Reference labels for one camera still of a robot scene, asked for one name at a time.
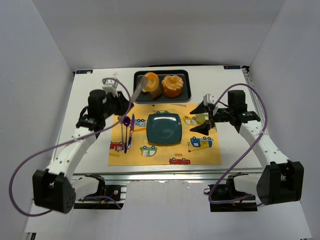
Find dark teal square plate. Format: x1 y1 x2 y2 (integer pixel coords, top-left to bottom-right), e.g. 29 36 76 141
146 113 182 145

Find orange bundt cake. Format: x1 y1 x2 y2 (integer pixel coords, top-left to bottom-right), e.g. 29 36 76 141
161 75 184 99

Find yellow cartoon placemat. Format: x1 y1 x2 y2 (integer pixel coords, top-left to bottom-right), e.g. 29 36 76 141
108 103 222 166

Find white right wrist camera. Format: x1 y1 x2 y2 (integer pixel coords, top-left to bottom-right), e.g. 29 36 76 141
203 93 215 107

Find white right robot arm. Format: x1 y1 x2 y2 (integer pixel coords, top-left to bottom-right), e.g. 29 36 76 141
191 90 304 206

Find glazed donut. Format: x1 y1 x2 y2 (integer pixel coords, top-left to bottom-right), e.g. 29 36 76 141
142 72 160 92

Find pale green mug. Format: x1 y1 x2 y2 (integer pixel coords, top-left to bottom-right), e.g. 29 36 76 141
195 113 209 125

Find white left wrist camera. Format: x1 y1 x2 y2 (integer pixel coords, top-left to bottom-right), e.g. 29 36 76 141
102 77 119 94

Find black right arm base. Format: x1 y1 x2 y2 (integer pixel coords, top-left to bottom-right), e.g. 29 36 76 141
209 184 258 213

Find iridescent purple spoon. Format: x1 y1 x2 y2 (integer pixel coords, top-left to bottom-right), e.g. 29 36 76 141
123 116 131 154

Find black baking tray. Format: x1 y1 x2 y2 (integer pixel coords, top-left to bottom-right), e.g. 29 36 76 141
135 69 192 104

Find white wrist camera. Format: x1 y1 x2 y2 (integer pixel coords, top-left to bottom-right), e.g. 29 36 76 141
102 77 119 94
203 93 215 107

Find brown chocolate croissant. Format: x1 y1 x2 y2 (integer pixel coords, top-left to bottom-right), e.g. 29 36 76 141
149 86 162 100

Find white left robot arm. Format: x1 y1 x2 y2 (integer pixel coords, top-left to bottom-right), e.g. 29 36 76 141
32 89 133 214

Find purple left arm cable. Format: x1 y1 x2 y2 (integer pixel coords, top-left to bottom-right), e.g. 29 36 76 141
8 77 135 217

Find gold spoon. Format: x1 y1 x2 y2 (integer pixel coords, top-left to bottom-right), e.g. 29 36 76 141
117 116 125 143

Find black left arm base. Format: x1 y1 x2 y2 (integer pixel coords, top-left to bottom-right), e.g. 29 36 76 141
71 174 127 210

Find iridescent purple knife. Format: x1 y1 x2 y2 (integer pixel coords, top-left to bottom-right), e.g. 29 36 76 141
127 114 135 149

